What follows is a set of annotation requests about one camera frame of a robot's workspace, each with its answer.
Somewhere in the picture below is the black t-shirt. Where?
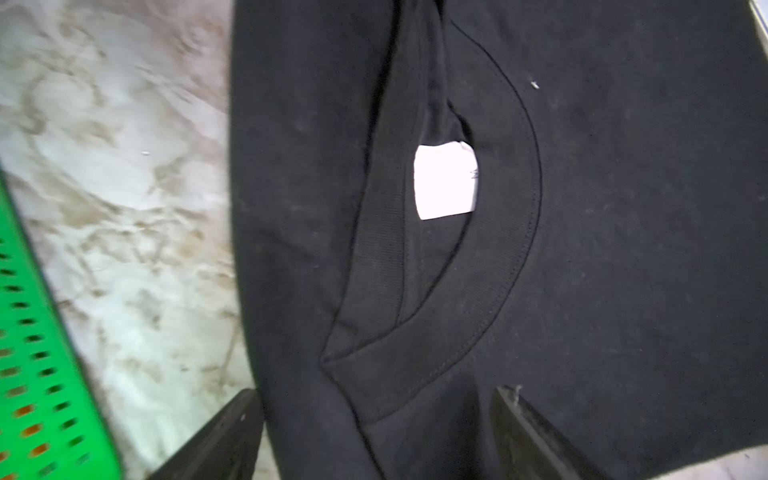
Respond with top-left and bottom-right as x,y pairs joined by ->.
230,1 -> 767,479

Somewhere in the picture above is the green plastic basket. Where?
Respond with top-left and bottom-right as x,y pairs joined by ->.
1,187 -> 122,480

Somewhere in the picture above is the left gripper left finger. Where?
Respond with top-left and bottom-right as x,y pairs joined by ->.
149,389 -> 264,480

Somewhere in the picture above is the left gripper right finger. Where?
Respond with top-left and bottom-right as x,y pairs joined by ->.
490,386 -> 610,480

